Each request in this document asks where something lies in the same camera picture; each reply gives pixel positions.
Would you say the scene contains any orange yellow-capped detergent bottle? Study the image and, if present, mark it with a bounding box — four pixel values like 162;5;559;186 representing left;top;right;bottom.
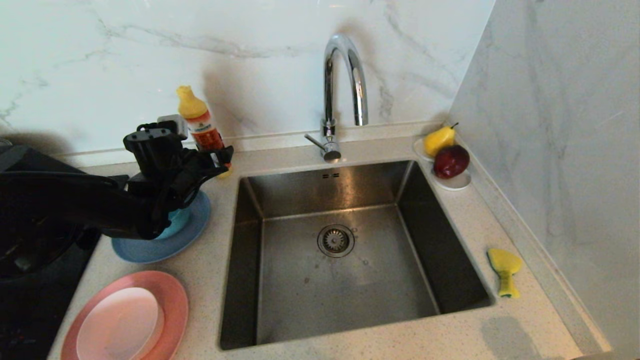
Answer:
176;85;234;179

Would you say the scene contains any chrome gooseneck faucet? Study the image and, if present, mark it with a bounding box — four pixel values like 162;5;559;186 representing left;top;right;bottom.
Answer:
305;34;369;163

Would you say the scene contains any stainless steel sink basin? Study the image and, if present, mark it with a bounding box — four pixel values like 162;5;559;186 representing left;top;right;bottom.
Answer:
220;160;496;350

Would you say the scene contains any yellow fish-shaped sponge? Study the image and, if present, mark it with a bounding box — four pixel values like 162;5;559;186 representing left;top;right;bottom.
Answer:
487;248;523;299

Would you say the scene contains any teal bowl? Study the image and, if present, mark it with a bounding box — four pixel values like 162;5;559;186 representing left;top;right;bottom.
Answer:
155;206;193;240

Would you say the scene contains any blue plate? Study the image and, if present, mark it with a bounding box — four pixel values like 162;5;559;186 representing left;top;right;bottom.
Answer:
111;190;212;264

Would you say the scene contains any large salmon pink plate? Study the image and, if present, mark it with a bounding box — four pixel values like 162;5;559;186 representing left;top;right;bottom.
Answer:
60;270;190;360

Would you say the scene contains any round metal drain strainer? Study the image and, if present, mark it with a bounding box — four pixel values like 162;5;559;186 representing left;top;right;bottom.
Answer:
317;224;356;258

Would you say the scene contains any small pale pink plate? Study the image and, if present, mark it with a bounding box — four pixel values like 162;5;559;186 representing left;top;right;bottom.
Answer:
76;286;165;360

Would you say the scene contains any black frying pan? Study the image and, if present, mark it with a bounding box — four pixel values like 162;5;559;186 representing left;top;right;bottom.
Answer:
0;230;88;281

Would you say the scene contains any black induction cooktop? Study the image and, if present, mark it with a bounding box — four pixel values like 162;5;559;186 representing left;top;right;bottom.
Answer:
0;175;130;360

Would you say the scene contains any yellow pear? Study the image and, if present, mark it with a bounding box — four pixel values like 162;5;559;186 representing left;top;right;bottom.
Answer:
424;123;459;158

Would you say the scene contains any dark red apple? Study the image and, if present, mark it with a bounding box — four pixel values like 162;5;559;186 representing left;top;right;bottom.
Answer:
433;145;471;180

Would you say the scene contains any small white fruit dish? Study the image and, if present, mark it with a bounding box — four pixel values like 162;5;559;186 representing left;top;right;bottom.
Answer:
413;138;472;191

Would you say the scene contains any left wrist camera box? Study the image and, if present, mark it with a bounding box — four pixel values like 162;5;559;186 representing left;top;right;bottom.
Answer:
157;114;189;140

